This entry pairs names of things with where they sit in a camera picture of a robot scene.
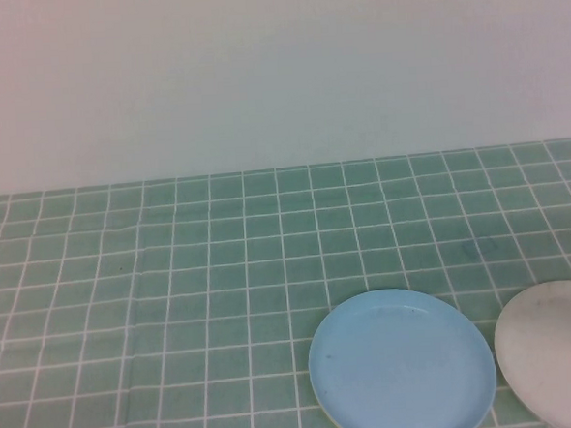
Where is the light blue plastic plate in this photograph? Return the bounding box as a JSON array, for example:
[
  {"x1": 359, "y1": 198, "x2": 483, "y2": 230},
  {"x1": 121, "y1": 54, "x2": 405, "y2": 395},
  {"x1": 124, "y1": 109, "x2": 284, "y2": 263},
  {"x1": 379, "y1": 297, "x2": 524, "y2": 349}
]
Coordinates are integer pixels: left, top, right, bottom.
[{"x1": 303, "y1": 282, "x2": 501, "y2": 428}]

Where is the white plastic plate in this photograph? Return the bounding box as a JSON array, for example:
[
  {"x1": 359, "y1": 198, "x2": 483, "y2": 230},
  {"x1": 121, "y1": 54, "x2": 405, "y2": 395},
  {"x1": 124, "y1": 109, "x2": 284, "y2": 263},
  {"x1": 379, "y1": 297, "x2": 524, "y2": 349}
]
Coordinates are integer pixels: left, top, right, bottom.
[{"x1": 491, "y1": 279, "x2": 571, "y2": 428}]

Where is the green white checked tablecloth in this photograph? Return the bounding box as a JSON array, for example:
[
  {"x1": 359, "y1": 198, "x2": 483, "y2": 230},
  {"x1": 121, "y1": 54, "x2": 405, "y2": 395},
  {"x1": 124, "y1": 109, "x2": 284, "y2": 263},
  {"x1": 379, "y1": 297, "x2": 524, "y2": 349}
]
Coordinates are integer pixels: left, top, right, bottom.
[{"x1": 0, "y1": 138, "x2": 571, "y2": 428}]

